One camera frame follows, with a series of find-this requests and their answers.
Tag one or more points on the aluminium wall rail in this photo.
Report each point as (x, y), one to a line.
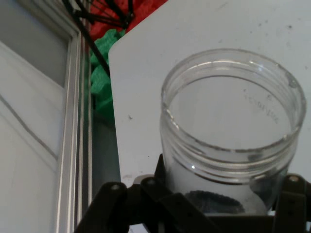
(73, 121)

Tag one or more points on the green foam block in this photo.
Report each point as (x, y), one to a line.
(102, 80)

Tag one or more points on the tall clear plastic jar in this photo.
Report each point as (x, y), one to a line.
(230, 155)

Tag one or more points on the black tripod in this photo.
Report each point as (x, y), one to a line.
(97, 52)

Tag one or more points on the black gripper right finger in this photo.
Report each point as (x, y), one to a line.
(295, 206)

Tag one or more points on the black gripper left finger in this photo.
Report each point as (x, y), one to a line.
(126, 208)

